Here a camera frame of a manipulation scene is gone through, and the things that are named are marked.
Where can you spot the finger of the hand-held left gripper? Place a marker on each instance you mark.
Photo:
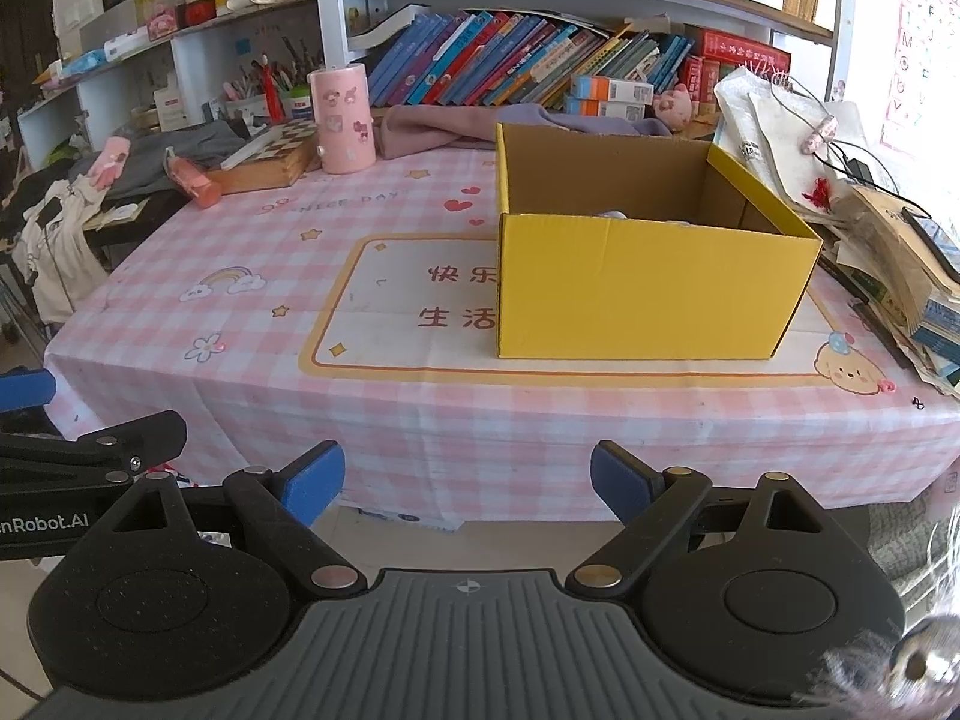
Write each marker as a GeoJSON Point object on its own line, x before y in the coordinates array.
{"type": "Point", "coordinates": [90, 454]}
{"type": "Point", "coordinates": [26, 390]}

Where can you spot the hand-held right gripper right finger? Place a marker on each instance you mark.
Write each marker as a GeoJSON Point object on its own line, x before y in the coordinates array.
{"type": "Point", "coordinates": [619, 476]}

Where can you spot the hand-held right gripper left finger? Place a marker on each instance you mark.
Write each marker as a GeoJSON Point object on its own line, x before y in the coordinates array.
{"type": "Point", "coordinates": [315, 480]}

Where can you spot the yellow cardboard box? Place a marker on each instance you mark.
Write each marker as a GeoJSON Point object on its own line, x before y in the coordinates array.
{"type": "Point", "coordinates": [637, 285]}

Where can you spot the white printed cloth bag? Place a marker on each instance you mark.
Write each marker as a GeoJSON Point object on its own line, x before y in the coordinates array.
{"type": "Point", "coordinates": [56, 255]}

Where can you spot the pink pouch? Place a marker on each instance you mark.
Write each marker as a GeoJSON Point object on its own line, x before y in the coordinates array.
{"type": "Point", "coordinates": [110, 161]}

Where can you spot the orange pump bottle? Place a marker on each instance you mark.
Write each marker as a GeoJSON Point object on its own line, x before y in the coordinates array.
{"type": "Point", "coordinates": [195, 184]}

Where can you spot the grey cloth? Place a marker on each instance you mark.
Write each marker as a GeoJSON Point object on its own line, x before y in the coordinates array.
{"type": "Point", "coordinates": [180, 150]}

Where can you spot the black pen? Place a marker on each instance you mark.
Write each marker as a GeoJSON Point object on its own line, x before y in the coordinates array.
{"type": "Point", "coordinates": [844, 279]}

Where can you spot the grey patterned bedsheet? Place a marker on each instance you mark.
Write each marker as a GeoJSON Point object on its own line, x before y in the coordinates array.
{"type": "Point", "coordinates": [911, 547]}

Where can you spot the wooden chess board box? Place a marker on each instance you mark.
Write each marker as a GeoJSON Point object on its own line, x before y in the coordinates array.
{"type": "Point", "coordinates": [262, 165]}

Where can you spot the white flat ruler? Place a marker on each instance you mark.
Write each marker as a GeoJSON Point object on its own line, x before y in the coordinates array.
{"type": "Point", "coordinates": [251, 146]}

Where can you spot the stack of books and papers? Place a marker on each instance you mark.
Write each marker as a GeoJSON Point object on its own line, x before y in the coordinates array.
{"type": "Point", "coordinates": [892, 270]}

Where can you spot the red tassel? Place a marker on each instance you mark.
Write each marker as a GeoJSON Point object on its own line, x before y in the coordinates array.
{"type": "Point", "coordinates": [817, 193]}

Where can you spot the fuzzy cloth with metal eyelet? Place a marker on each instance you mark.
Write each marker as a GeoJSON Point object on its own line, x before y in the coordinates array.
{"type": "Point", "coordinates": [919, 664]}

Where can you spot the pink sticker-covered cylinder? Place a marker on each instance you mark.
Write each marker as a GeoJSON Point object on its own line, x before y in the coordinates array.
{"type": "Point", "coordinates": [341, 120]}

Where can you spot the purple cloth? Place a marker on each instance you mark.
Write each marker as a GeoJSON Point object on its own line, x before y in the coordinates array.
{"type": "Point", "coordinates": [427, 131]}

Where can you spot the orange white small carton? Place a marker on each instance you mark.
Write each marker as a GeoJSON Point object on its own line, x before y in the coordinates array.
{"type": "Point", "coordinates": [600, 109]}
{"type": "Point", "coordinates": [611, 88]}

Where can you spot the white paper bags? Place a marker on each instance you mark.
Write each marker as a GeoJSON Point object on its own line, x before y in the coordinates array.
{"type": "Point", "coordinates": [757, 135]}

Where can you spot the pink pig plush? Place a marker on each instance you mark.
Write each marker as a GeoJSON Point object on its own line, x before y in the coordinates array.
{"type": "Point", "coordinates": [671, 109]}

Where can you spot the bunch of pens in holders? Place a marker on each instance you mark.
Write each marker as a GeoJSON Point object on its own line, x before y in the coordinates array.
{"type": "Point", "coordinates": [262, 90]}

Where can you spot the black charger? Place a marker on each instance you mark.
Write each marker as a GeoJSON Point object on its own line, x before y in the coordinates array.
{"type": "Point", "coordinates": [856, 169]}

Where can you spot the black smartphone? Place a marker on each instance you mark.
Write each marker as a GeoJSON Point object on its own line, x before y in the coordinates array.
{"type": "Point", "coordinates": [934, 244]}

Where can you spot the red hardcover book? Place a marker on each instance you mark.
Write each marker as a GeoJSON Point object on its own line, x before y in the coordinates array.
{"type": "Point", "coordinates": [691, 86]}

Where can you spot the red round figurine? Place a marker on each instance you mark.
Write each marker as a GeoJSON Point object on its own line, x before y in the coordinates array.
{"type": "Point", "coordinates": [200, 7]}

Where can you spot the row of colourful books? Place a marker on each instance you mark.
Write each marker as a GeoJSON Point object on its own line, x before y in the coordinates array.
{"type": "Point", "coordinates": [487, 60]}

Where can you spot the red thick dictionary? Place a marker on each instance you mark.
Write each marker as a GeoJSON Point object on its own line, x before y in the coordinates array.
{"type": "Point", "coordinates": [739, 52]}

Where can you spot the white leaning book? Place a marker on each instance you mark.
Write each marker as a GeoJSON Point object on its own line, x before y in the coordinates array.
{"type": "Point", "coordinates": [390, 26]}

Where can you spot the white shelf unit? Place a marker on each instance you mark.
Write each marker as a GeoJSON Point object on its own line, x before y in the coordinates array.
{"type": "Point", "coordinates": [330, 15]}

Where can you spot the alphabet wall poster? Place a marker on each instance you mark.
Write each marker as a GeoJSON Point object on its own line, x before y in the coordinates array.
{"type": "Point", "coordinates": [919, 52]}

